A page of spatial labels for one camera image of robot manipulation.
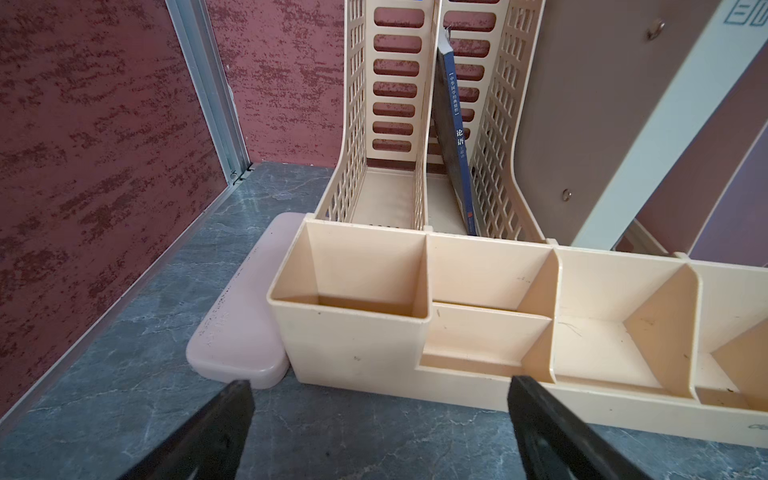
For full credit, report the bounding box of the beige plastic desk organizer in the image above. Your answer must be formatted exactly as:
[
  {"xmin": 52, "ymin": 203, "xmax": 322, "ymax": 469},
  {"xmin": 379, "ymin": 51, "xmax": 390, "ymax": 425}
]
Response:
[{"xmin": 266, "ymin": 1, "xmax": 767, "ymax": 448}]

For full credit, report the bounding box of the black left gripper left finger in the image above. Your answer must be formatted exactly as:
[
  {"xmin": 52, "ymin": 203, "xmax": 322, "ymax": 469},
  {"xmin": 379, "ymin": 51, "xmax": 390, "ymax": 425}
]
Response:
[{"xmin": 121, "ymin": 380, "xmax": 255, "ymax": 479}]

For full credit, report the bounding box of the pink pencil case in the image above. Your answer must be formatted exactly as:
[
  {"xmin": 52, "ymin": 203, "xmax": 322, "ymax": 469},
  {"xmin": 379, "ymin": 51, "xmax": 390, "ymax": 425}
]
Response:
[{"xmin": 186, "ymin": 212, "xmax": 305, "ymax": 390}]

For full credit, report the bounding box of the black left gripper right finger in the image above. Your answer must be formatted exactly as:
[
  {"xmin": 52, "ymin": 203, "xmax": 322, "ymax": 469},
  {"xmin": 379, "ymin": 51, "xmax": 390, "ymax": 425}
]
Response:
[{"xmin": 507, "ymin": 376, "xmax": 648, "ymax": 479}]

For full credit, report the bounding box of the brown folder with beige spine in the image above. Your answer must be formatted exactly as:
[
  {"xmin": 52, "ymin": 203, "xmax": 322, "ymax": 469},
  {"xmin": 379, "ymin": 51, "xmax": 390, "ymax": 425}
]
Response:
[{"xmin": 515, "ymin": 1, "xmax": 767, "ymax": 250}]

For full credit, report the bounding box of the purple folder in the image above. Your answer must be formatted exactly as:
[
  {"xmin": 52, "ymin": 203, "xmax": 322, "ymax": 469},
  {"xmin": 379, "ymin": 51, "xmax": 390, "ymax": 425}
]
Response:
[{"xmin": 690, "ymin": 130, "xmax": 767, "ymax": 267}]

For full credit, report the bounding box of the aluminium corner post left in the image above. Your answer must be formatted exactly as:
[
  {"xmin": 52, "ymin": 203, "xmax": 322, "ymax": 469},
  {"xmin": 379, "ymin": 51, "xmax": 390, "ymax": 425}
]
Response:
[{"xmin": 165, "ymin": 0, "xmax": 252, "ymax": 185}]

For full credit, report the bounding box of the dark blue book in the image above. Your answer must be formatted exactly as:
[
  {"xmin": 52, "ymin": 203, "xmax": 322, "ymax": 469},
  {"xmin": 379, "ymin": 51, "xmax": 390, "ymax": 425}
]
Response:
[{"xmin": 432, "ymin": 27, "xmax": 478, "ymax": 236}]

